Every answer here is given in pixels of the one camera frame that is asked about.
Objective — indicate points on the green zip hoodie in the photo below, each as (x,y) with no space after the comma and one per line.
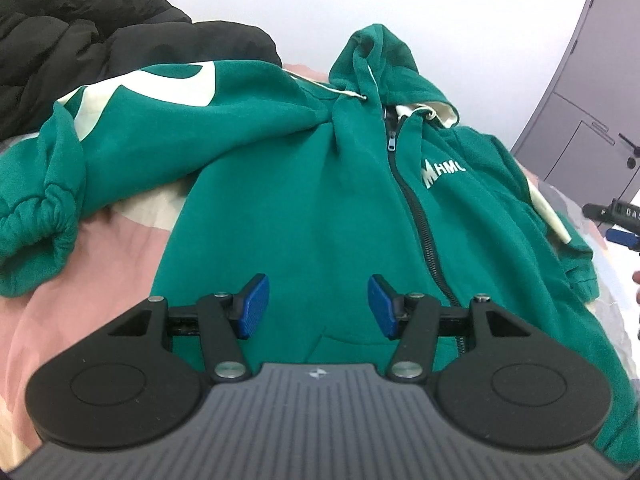
(300,185)

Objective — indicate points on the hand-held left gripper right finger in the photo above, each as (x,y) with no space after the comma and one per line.
(384,305)

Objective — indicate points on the patchwork bed sheet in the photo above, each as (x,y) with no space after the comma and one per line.
(100,260)

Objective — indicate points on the black puffer jacket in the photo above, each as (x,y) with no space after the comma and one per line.
(100,35)

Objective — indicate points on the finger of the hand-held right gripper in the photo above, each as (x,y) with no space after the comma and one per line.
(597,210)
(620,237)

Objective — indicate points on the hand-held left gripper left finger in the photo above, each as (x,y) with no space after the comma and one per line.
(252,305)

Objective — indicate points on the grey door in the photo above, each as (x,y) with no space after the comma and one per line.
(585,85)

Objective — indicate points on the black door lock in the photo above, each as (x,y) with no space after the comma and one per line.
(632,163)

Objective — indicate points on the person's right hand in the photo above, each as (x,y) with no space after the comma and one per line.
(636,285)

